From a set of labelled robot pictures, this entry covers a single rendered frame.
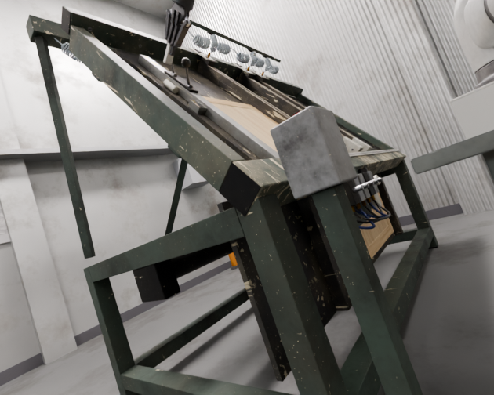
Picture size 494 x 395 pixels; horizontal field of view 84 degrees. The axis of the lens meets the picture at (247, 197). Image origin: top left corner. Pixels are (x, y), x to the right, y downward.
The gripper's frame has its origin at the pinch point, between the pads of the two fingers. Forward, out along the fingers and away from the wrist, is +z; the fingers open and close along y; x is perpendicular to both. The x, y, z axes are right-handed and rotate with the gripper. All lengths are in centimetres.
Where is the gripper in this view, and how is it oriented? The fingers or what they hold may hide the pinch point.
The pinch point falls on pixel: (169, 54)
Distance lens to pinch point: 121.1
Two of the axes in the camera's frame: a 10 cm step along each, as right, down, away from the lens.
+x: 6.2, -1.5, 7.7
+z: -4.0, 7.8, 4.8
